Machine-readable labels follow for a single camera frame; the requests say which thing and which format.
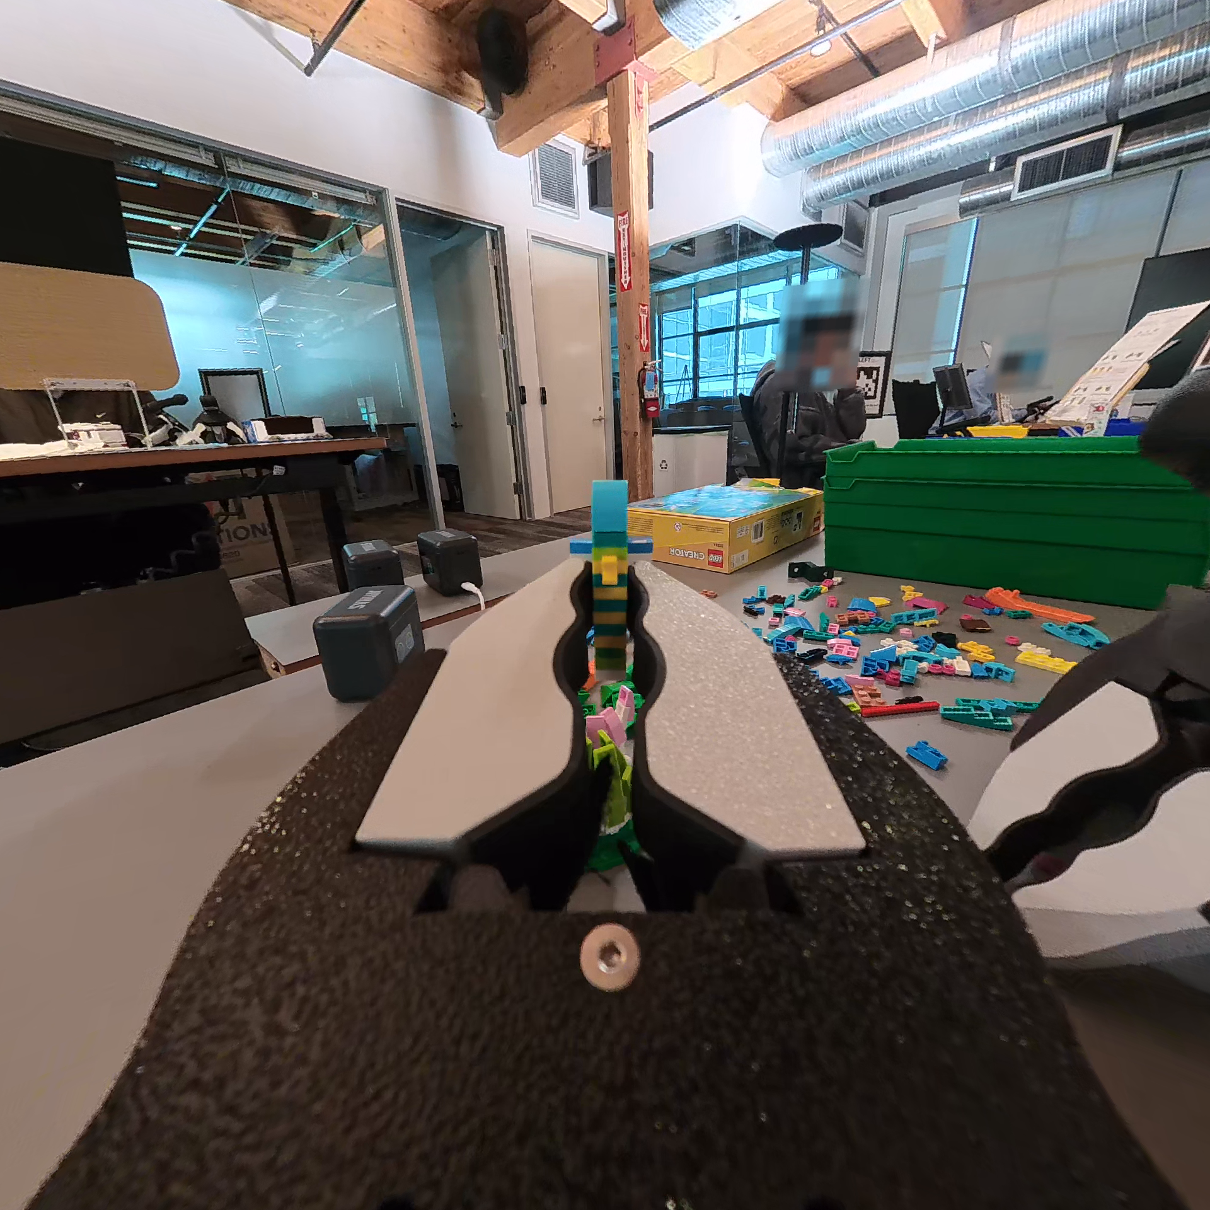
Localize orange brick separator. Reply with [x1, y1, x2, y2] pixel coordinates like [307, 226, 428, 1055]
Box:
[986, 586, 1098, 623]

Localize cardboard box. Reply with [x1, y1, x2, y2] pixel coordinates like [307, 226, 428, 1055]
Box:
[218, 491, 297, 577]

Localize brick flower model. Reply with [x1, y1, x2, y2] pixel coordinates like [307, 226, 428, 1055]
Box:
[584, 661, 655, 871]

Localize clear acrylic stand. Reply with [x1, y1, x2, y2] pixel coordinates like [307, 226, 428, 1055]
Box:
[42, 377, 148, 453]

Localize black framed board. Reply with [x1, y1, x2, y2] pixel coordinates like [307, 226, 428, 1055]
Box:
[199, 368, 273, 442]

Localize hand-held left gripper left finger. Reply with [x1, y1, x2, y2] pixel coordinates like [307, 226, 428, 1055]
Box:
[355, 557, 593, 857]

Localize brown wooden table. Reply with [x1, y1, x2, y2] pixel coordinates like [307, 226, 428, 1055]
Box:
[0, 435, 390, 606]

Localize white wall vent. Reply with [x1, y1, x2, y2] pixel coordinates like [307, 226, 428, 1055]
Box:
[529, 136, 581, 219]

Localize glass office door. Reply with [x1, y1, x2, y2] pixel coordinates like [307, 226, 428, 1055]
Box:
[395, 200, 526, 521]

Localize dark wall panel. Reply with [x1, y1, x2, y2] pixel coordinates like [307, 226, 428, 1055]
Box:
[0, 136, 135, 279]

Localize propped instruction booklet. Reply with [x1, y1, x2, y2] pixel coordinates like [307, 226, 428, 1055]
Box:
[1049, 302, 1210, 438]

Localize stacked green plastic bins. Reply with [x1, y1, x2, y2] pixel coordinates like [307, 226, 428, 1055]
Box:
[823, 439, 1210, 610]

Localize white door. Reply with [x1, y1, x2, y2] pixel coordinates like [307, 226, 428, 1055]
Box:
[528, 234, 613, 515]

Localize grey desk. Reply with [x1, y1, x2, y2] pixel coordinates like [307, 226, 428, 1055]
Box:
[0, 538, 1210, 1210]

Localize round black speaker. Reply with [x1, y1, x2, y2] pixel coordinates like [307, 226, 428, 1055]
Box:
[476, 7, 529, 96]

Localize dark low cabinet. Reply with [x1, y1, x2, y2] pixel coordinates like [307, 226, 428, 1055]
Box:
[0, 567, 263, 747]

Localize black speaker box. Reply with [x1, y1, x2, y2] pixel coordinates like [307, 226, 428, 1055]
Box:
[587, 151, 655, 211]

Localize yellow brick set box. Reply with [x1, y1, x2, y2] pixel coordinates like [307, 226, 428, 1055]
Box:
[627, 484, 826, 573]

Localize striped brick fish model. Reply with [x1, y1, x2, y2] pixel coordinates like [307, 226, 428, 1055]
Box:
[570, 478, 656, 667]

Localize black computer monitor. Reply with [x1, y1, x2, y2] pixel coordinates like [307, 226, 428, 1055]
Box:
[1126, 250, 1210, 364]

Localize pile of colourful bricks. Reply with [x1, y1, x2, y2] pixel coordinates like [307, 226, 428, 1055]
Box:
[742, 580, 1113, 772]

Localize wooden post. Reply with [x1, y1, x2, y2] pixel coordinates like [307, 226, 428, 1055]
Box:
[606, 70, 656, 502]

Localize black floor lamp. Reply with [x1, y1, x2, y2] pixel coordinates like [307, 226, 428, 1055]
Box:
[776, 224, 846, 285]

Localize white ceiling vent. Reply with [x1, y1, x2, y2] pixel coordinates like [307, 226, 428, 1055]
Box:
[1012, 126, 1126, 200]

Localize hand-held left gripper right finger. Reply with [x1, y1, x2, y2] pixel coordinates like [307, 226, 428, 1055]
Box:
[632, 560, 866, 861]

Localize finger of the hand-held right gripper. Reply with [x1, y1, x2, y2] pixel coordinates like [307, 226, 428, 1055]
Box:
[967, 678, 1163, 848]
[989, 744, 1210, 916]

